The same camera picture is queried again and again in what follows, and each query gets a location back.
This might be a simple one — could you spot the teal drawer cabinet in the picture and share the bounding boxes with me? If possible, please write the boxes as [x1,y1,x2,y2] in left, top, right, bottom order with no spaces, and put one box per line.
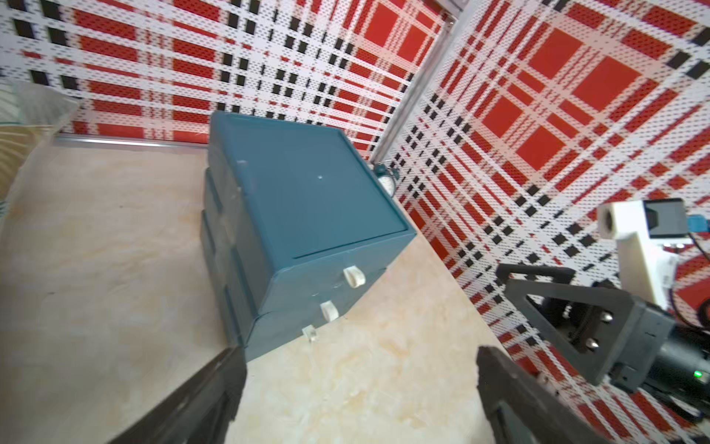
[201,111,416,351]

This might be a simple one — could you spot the teal drawer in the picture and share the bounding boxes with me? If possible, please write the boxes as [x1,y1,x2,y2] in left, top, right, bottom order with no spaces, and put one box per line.
[247,268,386,354]
[257,229,415,314]
[239,302,327,362]

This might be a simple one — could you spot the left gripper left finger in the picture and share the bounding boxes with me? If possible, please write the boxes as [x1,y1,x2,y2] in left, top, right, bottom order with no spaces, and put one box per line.
[111,347,247,443]

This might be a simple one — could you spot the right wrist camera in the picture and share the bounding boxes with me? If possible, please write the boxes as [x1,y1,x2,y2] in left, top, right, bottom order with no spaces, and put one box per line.
[596,198,709,311]

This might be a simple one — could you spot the teal alarm clock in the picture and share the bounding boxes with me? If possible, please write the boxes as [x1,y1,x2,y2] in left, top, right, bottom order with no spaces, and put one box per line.
[373,163,400,197]

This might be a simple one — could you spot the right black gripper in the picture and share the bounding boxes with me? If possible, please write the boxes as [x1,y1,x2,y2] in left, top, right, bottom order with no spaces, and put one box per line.
[496,264,676,392]

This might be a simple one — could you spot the patterned green yellow pillow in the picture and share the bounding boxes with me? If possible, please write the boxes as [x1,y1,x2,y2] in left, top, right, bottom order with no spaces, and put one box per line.
[1,77,81,216]

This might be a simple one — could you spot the teal top drawer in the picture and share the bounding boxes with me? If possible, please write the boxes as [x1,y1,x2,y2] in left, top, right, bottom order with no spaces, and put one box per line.
[257,229,415,314]

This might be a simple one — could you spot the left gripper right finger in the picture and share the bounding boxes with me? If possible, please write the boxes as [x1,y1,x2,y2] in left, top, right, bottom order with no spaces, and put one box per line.
[476,346,608,443]

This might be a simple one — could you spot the teal bottom drawer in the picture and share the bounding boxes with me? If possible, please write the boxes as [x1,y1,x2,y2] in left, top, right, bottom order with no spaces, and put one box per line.
[239,302,327,362]

